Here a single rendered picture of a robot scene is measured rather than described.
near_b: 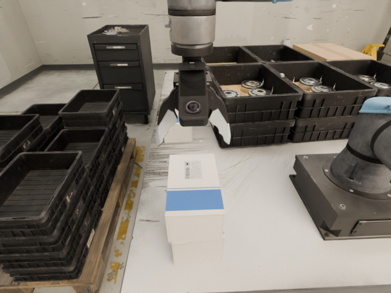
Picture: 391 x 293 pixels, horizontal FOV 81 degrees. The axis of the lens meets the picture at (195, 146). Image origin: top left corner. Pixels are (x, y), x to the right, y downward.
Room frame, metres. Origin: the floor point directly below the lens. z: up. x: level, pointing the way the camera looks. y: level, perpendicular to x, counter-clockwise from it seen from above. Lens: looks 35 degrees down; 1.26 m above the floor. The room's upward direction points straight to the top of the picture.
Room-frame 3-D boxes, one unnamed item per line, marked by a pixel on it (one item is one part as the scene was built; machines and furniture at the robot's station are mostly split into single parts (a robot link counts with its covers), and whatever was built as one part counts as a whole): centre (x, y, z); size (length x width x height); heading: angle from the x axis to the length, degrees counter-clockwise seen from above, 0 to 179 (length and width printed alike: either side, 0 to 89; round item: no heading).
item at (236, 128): (0.96, -0.22, 0.76); 0.40 x 0.30 x 0.12; 8
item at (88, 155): (1.09, 0.71, 0.31); 0.40 x 0.30 x 0.34; 2
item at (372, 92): (1.00, -0.52, 0.92); 0.40 x 0.30 x 0.02; 8
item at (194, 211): (0.39, 0.00, 0.83); 0.20 x 0.12 x 0.09; 3
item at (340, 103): (1.00, -0.52, 0.87); 0.40 x 0.30 x 0.11; 8
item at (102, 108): (1.49, 0.72, 0.37); 0.40 x 0.30 x 0.45; 2
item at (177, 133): (0.91, 0.08, 0.75); 0.20 x 0.12 x 0.09; 5
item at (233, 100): (0.96, -0.22, 0.92); 0.40 x 0.30 x 0.02; 8
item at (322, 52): (1.59, -0.88, 0.80); 0.40 x 0.30 x 0.20; 9
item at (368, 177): (0.49, -0.47, 0.85); 0.15 x 0.15 x 0.10
